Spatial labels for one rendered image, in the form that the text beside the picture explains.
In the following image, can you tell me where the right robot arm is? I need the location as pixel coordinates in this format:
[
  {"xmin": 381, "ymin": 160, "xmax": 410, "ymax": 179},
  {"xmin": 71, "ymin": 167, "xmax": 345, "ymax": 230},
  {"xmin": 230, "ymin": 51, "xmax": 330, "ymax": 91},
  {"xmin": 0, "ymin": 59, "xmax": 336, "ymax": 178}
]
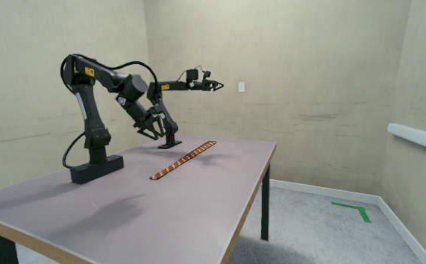
[{"xmin": 63, "ymin": 54, "xmax": 148, "ymax": 173}]

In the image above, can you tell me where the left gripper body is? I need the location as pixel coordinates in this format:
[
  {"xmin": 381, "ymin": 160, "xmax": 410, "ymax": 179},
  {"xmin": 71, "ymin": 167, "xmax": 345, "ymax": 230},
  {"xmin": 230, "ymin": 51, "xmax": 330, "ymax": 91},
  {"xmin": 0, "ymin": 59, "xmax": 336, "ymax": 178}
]
[{"xmin": 195, "ymin": 76, "xmax": 213, "ymax": 91}]

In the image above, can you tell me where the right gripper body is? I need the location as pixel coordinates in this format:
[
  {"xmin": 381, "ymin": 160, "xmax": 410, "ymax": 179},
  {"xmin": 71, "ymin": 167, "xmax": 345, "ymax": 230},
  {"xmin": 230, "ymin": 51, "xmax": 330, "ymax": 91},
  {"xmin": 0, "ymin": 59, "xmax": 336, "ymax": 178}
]
[{"xmin": 126, "ymin": 101, "xmax": 160, "ymax": 129}]

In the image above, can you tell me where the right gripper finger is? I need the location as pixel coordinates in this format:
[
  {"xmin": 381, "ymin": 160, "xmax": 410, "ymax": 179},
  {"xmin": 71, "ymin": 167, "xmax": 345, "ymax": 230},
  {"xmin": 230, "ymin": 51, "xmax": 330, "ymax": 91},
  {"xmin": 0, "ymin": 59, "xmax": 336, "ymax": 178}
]
[
  {"xmin": 143, "ymin": 115, "xmax": 165, "ymax": 138},
  {"xmin": 137, "ymin": 128, "xmax": 158, "ymax": 141}
]

